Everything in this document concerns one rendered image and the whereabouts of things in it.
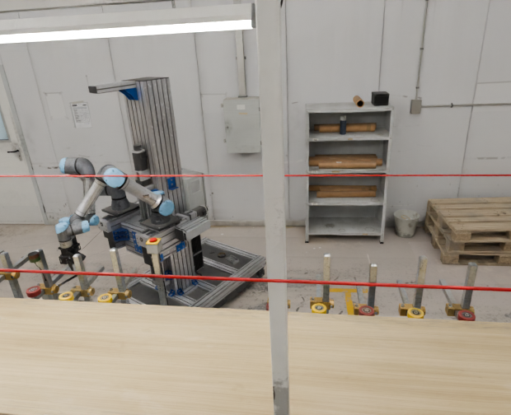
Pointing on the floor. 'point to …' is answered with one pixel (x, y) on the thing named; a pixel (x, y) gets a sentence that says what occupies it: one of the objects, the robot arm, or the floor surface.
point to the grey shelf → (349, 210)
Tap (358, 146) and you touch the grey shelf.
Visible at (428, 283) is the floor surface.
